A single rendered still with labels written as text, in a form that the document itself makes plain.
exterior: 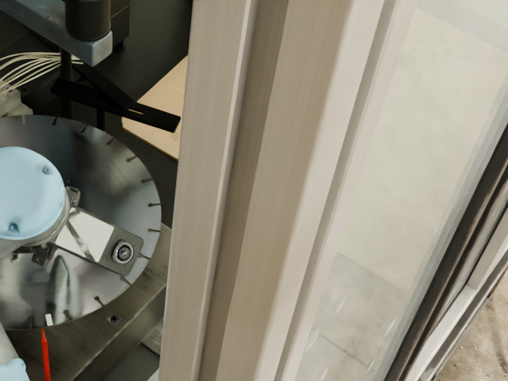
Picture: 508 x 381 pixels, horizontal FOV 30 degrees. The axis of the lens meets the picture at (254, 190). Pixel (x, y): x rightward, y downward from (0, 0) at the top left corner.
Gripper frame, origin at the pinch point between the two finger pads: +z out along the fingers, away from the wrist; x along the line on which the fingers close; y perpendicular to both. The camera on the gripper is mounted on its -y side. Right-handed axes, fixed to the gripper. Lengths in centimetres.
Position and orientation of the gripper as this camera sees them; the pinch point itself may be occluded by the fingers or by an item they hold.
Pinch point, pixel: (63, 233)
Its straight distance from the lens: 113.4
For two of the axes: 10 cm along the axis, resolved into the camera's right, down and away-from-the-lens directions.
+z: -1.4, 1.2, 9.8
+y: -9.1, -4.1, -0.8
